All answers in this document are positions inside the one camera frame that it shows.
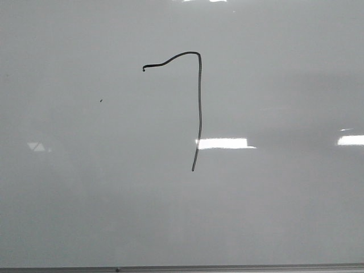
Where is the white whiteboard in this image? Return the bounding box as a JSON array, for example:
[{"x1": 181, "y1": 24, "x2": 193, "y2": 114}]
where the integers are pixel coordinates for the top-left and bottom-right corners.
[{"x1": 1, "y1": 1, "x2": 363, "y2": 267}]

